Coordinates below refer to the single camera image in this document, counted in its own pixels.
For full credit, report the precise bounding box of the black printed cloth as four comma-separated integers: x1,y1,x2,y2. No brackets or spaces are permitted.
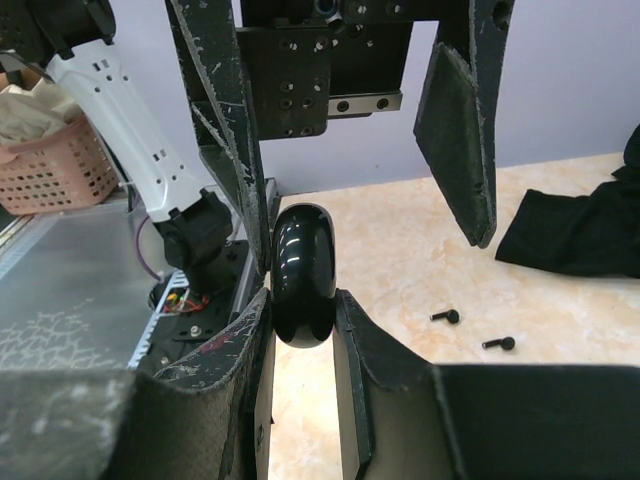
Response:
495,130,639,278

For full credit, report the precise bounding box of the black round charging case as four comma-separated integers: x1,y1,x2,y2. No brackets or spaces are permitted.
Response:
270,203,336,349

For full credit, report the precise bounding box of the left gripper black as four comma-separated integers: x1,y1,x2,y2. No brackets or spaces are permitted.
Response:
165,1,514,275

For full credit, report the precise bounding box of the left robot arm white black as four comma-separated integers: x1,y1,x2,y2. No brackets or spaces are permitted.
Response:
1,1,514,294

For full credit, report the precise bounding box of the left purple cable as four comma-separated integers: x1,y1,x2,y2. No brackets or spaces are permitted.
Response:
134,214,166,284

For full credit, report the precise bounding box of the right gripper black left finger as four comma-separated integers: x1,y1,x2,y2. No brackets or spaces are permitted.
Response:
1,290,274,479

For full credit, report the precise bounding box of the cream cloth in basket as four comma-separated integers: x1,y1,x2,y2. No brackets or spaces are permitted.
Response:
1,80,83,145

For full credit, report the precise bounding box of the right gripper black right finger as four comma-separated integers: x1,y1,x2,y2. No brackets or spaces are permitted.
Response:
333,290,639,479

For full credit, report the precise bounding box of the pink plastic basket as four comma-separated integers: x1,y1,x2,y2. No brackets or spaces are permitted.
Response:
1,117,119,216

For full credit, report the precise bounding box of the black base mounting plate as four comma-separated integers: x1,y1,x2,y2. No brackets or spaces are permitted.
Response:
138,240,261,375

